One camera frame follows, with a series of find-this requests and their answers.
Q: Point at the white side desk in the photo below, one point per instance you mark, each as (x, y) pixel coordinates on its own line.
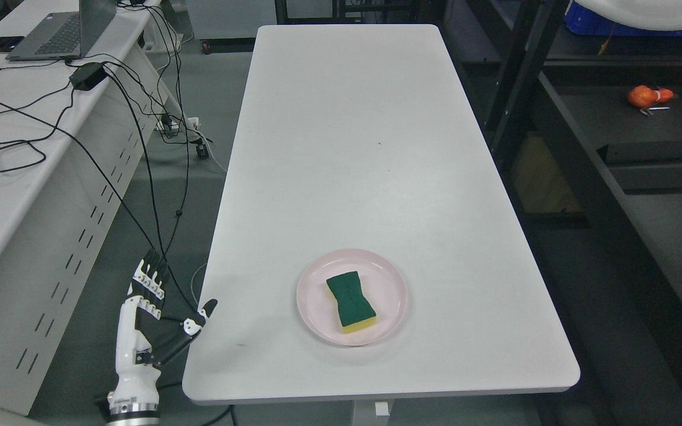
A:
(66, 158)

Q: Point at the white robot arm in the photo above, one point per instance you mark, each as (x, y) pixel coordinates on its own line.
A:
(134, 414)

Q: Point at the blue crate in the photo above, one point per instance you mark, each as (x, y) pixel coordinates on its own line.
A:
(582, 21)

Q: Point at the grey laptop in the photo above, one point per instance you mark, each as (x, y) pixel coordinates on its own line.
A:
(66, 35)

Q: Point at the orange toy on shelf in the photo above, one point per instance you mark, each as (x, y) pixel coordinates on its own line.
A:
(644, 97)

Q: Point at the black metal rack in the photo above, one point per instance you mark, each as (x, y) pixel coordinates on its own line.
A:
(598, 186)

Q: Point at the white table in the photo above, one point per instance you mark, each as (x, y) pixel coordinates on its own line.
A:
(360, 136)

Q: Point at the black power adapter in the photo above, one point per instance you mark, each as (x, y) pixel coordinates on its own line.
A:
(87, 76)

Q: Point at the green yellow sponge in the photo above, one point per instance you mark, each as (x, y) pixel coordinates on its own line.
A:
(354, 311)

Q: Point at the white power strip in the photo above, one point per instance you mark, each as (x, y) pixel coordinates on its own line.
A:
(170, 126)

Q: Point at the pink plate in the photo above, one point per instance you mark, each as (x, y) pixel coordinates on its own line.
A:
(382, 284)

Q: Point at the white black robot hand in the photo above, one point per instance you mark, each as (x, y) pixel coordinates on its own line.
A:
(137, 364)

